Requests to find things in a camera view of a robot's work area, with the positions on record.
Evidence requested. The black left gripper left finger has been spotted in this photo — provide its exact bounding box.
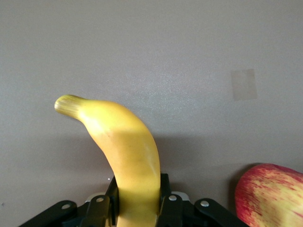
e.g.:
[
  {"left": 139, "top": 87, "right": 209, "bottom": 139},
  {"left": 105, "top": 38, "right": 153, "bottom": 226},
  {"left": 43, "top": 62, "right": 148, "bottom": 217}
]
[{"left": 18, "top": 176, "right": 120, "bottom": 227}]

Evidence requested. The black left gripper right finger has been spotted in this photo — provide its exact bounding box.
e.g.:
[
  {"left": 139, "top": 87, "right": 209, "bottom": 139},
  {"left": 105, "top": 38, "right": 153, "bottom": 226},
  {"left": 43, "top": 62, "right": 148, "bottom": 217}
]
[{"left": 157, "top": 173, "right": 250, "bottom": 227}]

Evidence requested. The yellow banana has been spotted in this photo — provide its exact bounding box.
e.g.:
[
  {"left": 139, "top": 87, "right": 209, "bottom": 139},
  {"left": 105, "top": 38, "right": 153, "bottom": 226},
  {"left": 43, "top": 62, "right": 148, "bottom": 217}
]
[{"left": 53, "top": 94, "right": 162, "bottom": 227}]

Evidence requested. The red yellow apple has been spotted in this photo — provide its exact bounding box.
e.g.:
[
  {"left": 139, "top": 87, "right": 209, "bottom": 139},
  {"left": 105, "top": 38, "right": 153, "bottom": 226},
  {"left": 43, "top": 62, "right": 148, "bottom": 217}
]
[{"left": 234, "top": 163, "right": 303, "bottom": 227}]

